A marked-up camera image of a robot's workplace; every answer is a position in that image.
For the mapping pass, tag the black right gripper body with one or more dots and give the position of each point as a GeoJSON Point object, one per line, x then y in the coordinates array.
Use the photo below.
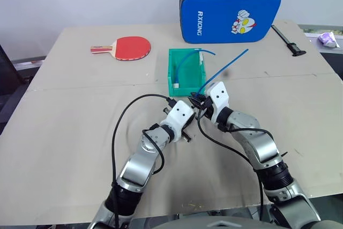
{"type": "Point", "coordinates": [205, 107]}

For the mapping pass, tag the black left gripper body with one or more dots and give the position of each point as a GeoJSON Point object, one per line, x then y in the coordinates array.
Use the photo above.
{"type": "Point", "coordinates": [190, 125]}

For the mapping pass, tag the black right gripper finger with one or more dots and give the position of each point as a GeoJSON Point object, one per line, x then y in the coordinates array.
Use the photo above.
{"type": "Point", "coordinates": [197, 97]}
{"type": "Point", "coordinates": [193, 105]}

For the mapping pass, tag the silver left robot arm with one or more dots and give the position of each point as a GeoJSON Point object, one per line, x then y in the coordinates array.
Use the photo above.
{"type": "Point", "coordinates": [139, 164]}

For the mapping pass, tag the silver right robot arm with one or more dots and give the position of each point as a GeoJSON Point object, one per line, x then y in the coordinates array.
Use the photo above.
{"type": "Point", "coordinates": [264, 146]}

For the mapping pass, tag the green plastic bin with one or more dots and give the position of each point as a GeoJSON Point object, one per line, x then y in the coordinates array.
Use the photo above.
{"type": "Point", "coordinates": [187, 78]}

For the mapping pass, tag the white coupler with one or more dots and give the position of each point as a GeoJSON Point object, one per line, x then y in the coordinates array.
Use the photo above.
{"type": "Point", "coordinates": [176, 85]}

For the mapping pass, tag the red table tennis paddle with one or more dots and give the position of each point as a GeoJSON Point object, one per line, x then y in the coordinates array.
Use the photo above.
{"type": "Point", "coordinates": [131, 48]}

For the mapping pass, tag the blue kick pad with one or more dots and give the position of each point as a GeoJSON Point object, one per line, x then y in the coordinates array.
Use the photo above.
{"type": "Point", "coordinates": [227, 17]}

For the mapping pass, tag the black caliper tool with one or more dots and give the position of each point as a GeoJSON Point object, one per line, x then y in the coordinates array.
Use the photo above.
{"type": "Point", "coordinates": [289, 41]}

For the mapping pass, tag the crumpled purple white wrapper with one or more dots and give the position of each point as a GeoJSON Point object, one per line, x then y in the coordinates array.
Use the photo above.
{"type": "Point", "coordinates": [327, 40]}

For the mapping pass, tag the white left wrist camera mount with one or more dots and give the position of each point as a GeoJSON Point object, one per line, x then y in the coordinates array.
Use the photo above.
{"type": "Point", "coordinates": [180, 115]}

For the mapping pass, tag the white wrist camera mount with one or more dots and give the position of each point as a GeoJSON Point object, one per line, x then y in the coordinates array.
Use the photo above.
{"type": "Point", "coordinates": [219, 96]}
{"type": "Point", "coordinates": [180, 115]}

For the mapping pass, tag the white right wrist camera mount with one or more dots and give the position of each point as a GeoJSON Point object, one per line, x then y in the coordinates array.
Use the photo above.
{"type": "Point", "coordinates": [219, 96]}

